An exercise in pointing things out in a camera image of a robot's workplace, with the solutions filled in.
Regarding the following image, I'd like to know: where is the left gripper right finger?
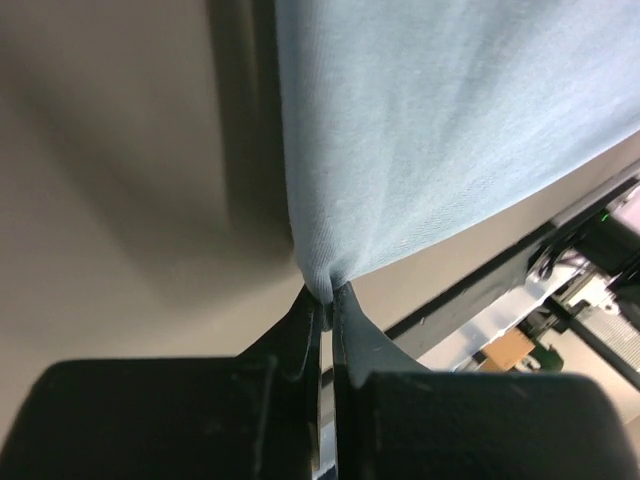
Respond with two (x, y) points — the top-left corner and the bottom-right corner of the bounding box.
(332, 283), (427, 479)

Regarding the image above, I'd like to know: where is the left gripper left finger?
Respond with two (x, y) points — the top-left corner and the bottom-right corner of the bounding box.
(239, 288), (325, 473)

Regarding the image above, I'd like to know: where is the blue t shirt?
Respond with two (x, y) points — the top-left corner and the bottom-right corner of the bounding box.
(275, 1), (639, 303)

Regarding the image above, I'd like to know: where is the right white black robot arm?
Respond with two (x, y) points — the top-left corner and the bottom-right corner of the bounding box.
(528, 178), (639, 288)

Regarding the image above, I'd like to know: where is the aluminium frame rail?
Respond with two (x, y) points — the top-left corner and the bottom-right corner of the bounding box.
(418, 280), (639, 388)

